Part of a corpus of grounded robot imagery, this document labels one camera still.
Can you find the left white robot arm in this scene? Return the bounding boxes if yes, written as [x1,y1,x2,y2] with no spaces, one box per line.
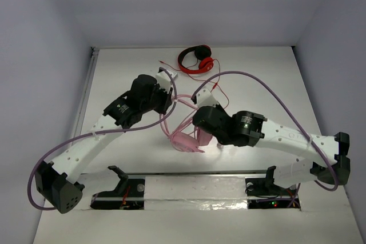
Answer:
[29,70,177,214]

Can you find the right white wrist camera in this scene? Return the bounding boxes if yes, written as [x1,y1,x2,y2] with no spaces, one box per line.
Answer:
[192,87,221,113]

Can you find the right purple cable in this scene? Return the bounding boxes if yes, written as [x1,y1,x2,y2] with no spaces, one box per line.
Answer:
[191,70,340,207]

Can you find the purple cable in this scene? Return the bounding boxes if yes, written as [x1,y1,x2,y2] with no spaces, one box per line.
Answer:
[191,70,340,207]
[27,67,178,210]

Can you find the aluminium rail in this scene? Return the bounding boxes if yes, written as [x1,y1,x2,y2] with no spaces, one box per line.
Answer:
[128,170,266,176]

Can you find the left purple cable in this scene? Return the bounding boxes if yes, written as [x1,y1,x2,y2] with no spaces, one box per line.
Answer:
[27,67,178,210]

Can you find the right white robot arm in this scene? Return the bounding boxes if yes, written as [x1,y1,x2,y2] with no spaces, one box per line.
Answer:
[193,106,351,194]

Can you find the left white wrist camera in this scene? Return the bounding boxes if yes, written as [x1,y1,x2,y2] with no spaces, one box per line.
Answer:
[155,70,178,91]

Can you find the pink headphones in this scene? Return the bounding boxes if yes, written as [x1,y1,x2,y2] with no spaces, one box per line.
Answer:
[160,94,214,153]

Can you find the red headphone cable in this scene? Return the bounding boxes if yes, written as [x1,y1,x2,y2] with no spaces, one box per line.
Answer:
[158,58,231,110]

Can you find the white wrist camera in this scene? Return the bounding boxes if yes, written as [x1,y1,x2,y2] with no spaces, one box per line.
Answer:
[192,87,221,113]
[155,70,178,91]

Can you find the red black headphones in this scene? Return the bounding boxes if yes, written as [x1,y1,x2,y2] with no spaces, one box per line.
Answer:
[177,45,214,75]

